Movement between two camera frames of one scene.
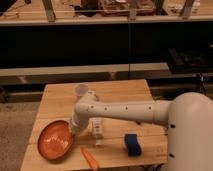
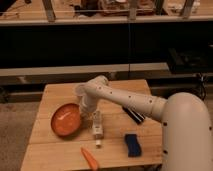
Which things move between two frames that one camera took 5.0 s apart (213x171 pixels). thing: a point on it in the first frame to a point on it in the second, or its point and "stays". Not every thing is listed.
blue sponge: (132, 144) stays
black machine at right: (186, 62) stays
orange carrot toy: (92, 163) stays
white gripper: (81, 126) to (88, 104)
